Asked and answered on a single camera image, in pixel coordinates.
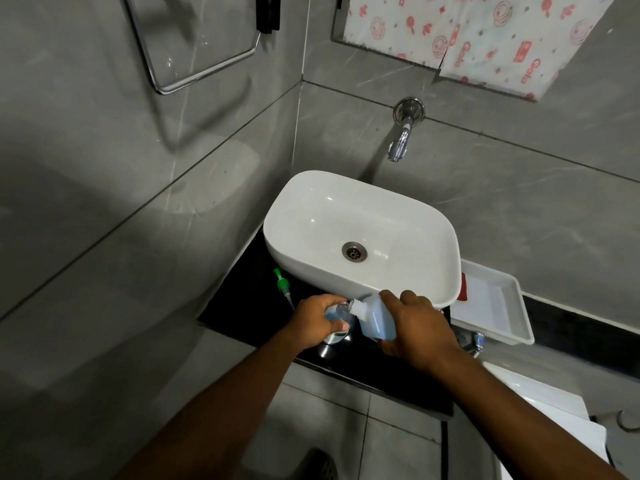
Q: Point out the blue liquid refill bottle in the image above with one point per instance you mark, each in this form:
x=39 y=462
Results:
x=377 y=322

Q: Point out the green pump dispenser head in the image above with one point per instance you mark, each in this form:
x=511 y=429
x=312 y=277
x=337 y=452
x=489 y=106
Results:
x=281 y=284

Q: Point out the black wall hanger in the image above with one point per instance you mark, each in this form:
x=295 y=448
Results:
x=267 y=12

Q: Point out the person's left forearm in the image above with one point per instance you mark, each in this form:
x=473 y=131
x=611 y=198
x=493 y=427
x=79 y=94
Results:
x=220 y=414

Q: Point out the person's left fingers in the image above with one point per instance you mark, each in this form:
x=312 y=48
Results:
x=339 y=324

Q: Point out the person's right hand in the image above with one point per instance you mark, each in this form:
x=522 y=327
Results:
x=422 y=329

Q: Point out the person's dark shoe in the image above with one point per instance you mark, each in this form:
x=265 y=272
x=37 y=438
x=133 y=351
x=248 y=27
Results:
x=316 y=464

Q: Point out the red item in tray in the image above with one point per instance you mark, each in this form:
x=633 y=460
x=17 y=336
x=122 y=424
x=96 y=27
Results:
x=463 y=286

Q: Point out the person's left hand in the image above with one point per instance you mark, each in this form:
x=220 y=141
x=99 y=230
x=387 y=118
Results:
x=312 y=319

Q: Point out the person's right forearm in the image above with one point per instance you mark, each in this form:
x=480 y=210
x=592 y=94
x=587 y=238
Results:
x=520 y=419

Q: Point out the chrome towel rail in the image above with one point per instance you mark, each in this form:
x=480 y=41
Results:
x=165 y=84

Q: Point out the white red patterned sheet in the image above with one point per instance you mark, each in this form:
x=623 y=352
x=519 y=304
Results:
x=475 y=29

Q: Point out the white ceramic sink basin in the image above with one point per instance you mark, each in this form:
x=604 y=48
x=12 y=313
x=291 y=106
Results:
x=350 y=219

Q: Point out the metal sink drain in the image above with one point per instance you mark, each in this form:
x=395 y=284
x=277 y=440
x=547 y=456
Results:
x=354 y=251

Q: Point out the small clear dispenser bottle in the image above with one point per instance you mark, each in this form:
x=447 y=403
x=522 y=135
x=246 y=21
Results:
x=336 y=311

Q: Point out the white toilet tank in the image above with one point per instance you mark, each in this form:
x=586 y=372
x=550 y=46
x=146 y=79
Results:
x=545 y=399

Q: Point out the white plastic tray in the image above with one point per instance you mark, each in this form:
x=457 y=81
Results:
x=495 y=304

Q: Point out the chrome angle valve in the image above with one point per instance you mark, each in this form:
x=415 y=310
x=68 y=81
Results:
x=475 y=342

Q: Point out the chrome wall faucet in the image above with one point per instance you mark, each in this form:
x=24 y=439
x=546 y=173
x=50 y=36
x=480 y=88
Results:
x=404 y=127

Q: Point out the person's right thumb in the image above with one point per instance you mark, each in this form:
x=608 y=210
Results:
x=390 y=347

